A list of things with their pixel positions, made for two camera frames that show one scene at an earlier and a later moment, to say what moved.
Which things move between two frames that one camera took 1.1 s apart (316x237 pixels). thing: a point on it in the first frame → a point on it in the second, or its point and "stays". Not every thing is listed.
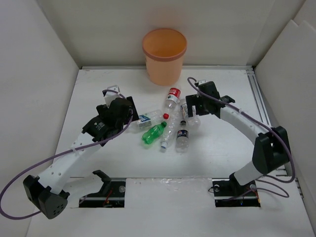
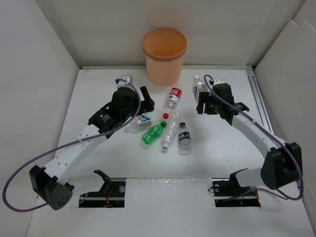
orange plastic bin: (164, 48) stays
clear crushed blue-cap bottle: (172, 126) stays
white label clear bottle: (192, 123) → (199, 86)
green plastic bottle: (154, 133) stays
